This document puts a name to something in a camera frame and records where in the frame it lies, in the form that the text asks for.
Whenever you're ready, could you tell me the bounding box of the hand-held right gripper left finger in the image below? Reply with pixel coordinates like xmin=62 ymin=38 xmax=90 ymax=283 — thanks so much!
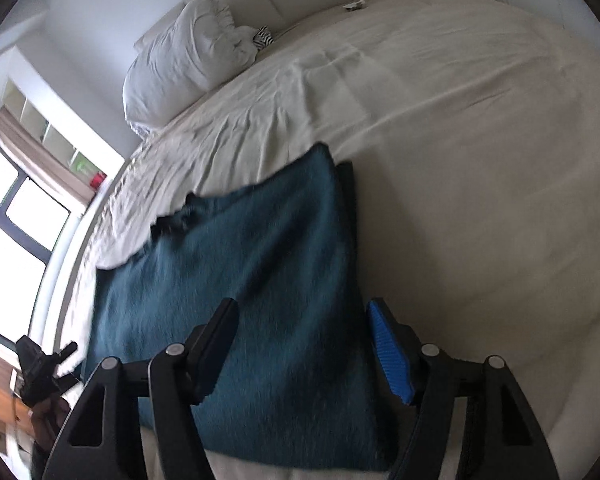
xmin=42 ymin=297 xmax=241 ymax=480

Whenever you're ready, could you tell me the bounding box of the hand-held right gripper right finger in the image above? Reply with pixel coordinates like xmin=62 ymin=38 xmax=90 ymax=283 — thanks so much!
xmin=367 ymin=297 xmax=561 ymax=480

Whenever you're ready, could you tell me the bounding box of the dark teal knit sweater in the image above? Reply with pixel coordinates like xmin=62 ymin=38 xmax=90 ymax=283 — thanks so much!
xmin=82 ymin=142 xmax=399 ymax=472

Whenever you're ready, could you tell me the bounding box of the person's left hand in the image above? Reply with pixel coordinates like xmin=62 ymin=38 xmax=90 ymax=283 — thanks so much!
xmin=29 ymin=396 xmax=74 ymax=457

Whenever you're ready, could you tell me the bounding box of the black framed window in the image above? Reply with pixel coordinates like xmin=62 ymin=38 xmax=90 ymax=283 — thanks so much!
xmin=0 ymin=139 xmax=74 ymax=342

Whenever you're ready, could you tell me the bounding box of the beige curtain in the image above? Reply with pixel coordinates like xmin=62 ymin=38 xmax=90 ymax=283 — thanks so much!
xmin=0 ymin=107 xmax=97 ymax=209

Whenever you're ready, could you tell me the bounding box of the bed with beige sheet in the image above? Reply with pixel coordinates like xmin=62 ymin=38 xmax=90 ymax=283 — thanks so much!
xmin=45 ymin=0 xmax=600 ymax=480

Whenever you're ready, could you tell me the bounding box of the white pillow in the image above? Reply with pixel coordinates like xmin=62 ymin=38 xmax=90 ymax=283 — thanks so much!
xmin=122 ymin=0 xmax=262 ymax=137

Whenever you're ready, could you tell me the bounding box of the white wall shelf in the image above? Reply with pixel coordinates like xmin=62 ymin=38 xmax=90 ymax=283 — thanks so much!
xmin=2 ymin=77 xmax=127 ymax=197

